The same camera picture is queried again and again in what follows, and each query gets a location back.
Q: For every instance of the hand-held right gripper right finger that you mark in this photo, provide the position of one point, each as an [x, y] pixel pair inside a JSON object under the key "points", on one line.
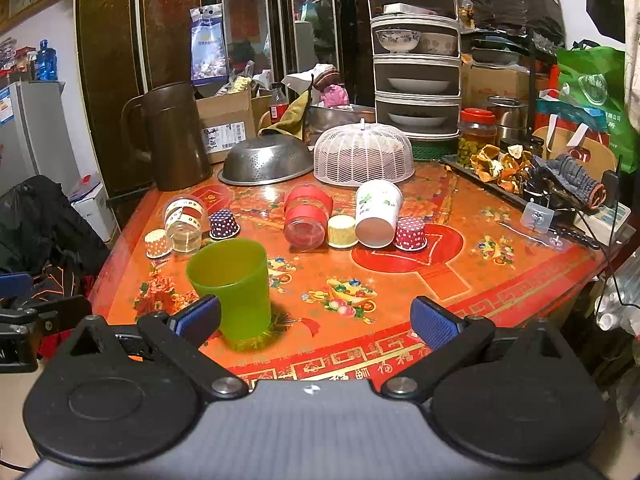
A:
{"points": [[435, 322]]}

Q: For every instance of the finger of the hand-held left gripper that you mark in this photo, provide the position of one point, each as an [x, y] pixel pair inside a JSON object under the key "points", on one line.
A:
{"points": [[50, 316], [15, 285]]}

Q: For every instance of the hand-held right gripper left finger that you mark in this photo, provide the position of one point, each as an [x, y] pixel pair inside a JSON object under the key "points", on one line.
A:
{"points": [[200, 317]]}

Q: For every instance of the green plastic cup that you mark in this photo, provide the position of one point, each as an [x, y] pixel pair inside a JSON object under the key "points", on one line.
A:
{"points": [[230, 285]]}

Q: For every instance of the orange dotted baking cup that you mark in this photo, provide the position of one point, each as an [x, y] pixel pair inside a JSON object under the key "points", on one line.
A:
{"points": [[158, 244]]}

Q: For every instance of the red dotted baking cup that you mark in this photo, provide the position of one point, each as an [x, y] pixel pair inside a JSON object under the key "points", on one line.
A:
{"points": [[410, 235]]}

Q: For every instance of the clear printed plastic cup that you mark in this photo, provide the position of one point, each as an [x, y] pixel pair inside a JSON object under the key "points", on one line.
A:
{"points": [[185, 225]]}

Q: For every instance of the dark blue dotted baking cup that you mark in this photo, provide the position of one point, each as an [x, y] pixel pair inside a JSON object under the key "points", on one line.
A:
{"points": [[224, 225]]}

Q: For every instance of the white paper cup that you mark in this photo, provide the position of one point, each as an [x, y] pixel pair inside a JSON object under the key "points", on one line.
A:
{"points": [[377, 210]]}

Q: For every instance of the yellow paper baking cup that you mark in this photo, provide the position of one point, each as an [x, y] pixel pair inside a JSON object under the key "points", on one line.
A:
{"points": [[342, 232]]}

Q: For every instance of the red transparent cup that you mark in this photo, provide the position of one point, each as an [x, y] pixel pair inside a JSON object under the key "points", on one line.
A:
{"points": [[307, 215]]}

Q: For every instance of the black plastic bag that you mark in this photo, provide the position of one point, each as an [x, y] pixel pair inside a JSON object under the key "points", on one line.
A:
{"points": [[40, 220]]}

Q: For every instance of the small white carton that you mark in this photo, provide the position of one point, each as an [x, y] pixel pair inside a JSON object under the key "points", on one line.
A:
{"points": [[92, 207]]}

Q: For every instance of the small clear plastic box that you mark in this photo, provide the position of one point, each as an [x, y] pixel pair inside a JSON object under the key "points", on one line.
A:
{"points": [[536, 217]]}

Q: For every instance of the white fridge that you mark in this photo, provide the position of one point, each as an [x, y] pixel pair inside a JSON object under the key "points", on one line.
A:
{"points": [[30, 135]]}

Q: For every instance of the black tray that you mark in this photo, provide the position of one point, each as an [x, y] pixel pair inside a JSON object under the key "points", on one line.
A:
{"points": [[465, 172]]}

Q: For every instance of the dried orange peels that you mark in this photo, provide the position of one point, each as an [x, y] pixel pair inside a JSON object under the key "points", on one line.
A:
{"points": [[492, 162]]}

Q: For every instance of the metal colander bowl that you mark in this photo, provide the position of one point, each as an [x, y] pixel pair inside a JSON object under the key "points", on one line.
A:
{"points": [[265, 160]]}

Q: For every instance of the white plastic food cover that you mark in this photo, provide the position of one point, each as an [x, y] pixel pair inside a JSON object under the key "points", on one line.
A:
{"points": [[362, 155]]}

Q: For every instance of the brown plastic pitcher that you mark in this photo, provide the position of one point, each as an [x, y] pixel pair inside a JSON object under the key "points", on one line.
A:
{"points": [[175, 135]]}

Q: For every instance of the glass jar with red lid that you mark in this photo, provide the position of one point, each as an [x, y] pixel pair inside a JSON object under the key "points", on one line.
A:
{"points": [[475, 135]]}

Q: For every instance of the cardboard box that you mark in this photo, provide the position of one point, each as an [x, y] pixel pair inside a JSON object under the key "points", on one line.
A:
{"points": [[227, 120]]}

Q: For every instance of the grey striped glove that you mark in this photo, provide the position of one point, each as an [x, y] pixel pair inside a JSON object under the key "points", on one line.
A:
{"points": [[575, 177]]}

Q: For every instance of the white plate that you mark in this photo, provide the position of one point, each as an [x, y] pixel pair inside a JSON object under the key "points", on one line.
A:
{"points": [[417, 84], [417, 120]]}

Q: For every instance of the metal pot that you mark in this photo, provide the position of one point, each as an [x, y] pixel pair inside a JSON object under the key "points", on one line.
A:
{"points": [[507, 115]]}

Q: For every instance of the olive green cloth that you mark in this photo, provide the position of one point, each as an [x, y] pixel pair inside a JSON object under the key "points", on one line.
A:
{"points": [[292, 117]]}

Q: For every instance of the metal basin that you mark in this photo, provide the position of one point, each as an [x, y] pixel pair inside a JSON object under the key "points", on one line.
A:
{"points": [[340, 120]]}

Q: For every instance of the blue plastic bottle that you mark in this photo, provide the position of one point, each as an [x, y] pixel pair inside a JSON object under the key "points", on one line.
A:
{"points": [[46, 62]]}

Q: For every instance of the cola bottle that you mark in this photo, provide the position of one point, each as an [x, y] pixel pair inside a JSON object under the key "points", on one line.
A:
{"points": [[279, 105]]}

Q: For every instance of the grey tiered dish rack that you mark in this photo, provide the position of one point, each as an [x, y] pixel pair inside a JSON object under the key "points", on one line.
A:
{"points": [[452, 85]]}

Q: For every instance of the blue hanging plastic packet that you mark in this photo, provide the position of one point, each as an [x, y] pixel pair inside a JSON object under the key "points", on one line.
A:
{"points": [[207, 45]]}

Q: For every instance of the white bowl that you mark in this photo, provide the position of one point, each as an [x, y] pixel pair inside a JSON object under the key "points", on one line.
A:
{"points": [[439, 44]]}

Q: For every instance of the blue patterned bowl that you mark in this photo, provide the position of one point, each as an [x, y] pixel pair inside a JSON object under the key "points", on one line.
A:
{"points": [[397, 40]]}

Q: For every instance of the green shopping bag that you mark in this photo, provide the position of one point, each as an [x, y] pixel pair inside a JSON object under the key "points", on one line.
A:
{"points": [[595, 85]]}

